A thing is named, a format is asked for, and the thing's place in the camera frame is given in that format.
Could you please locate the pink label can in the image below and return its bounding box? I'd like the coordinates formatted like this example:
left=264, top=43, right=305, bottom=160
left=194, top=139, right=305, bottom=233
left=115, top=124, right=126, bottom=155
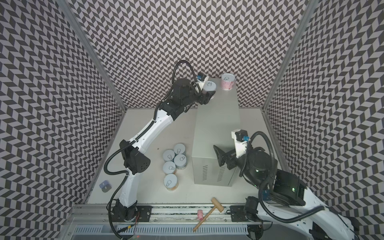
left=202, top=81, right=217, bottom=93
left=221, top=73, right=236, bottom=91

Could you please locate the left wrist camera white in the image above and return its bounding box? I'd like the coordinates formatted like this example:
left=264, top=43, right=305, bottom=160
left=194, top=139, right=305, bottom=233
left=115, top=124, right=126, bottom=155
left=197, top=72, right=209, bottom=90

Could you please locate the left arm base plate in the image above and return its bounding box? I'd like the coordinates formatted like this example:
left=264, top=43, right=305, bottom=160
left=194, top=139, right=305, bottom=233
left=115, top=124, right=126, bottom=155
left=111, top=206, right=153, bottom=223

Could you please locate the small blue grey block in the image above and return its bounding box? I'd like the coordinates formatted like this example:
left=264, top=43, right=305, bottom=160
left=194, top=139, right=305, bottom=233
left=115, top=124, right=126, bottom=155
left=99, top=180, right=112, bottom=193

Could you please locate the can teal label right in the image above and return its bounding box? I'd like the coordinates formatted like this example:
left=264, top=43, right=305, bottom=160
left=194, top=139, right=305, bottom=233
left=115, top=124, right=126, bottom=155
left=174, top=154, right=188, bottom=170

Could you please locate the small blue box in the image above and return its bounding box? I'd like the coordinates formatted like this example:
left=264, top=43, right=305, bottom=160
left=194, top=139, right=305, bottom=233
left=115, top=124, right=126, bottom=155
left=262, top=191, right=271, bottom=201

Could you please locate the grey metal cabinet box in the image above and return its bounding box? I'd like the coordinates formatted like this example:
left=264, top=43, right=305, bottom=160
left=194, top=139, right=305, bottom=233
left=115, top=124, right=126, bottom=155
left=191, top=79, right=241, bottom=187

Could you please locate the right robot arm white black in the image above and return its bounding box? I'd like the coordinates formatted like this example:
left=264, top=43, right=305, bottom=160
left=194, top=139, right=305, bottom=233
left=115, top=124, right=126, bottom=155
left=213, top=130, right=360, bottom=240

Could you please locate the wooden mallet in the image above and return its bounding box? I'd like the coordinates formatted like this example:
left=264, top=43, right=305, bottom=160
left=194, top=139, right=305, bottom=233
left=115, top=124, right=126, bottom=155
left=193, top=198, right=225, bottom=232

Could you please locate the can teal label back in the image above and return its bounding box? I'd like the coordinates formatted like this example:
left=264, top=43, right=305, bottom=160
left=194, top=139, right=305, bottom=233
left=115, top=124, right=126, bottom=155
left=174, top=143, right=186, bottom=155

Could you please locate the can middle left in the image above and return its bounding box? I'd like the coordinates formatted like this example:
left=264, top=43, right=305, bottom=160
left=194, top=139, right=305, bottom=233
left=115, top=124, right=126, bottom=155
left=163, top=149, right=176, bottom=162

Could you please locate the small pink toy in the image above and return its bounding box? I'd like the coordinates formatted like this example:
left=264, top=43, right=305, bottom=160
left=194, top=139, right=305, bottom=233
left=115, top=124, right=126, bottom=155
left=198, top=210, right=204, bottom=220

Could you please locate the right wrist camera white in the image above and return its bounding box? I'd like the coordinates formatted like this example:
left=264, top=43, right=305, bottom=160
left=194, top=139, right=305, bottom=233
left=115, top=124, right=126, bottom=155
left=231, top=129, right=250, bottom=158

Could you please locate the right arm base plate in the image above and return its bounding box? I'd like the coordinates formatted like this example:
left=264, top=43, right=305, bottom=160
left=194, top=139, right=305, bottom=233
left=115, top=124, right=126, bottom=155
left=226, top=205, right=269, bottom=223

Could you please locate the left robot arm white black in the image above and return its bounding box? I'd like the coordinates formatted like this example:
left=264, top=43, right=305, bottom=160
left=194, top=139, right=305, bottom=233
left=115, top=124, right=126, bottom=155
left=103, top=60, right=216, bottom=240

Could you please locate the can teal label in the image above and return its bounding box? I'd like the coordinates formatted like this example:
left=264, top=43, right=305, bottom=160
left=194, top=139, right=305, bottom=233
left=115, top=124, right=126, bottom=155
left=174, top=143, right=186, bottom=155
left=174, top=154, right=188, bottom=170

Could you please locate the aluminium rail frame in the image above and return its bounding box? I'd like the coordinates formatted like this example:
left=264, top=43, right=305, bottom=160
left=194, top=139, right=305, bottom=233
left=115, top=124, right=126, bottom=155
left=58, top=203, right=322, bottom=240

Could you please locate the orange label can front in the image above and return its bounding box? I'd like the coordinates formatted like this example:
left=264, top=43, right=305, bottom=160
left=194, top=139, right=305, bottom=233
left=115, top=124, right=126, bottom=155
left=164, top=174, right=179, bottom=191

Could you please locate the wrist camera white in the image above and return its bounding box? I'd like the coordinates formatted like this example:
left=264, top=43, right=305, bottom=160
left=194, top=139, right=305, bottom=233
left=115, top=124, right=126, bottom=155
left=197, top=72, right=209, bottom=90
left=231, top=129, right=250, bottom=158

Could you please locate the white vent grille strip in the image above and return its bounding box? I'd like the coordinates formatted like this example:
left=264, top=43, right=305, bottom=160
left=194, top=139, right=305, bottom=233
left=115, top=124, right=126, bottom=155
left=74, top=225, right=249, bottom=236

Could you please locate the can centre lower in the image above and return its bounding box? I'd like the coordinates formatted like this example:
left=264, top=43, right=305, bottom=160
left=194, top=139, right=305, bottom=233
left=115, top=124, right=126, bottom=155
left=163, top=161, right=177, bottom=175

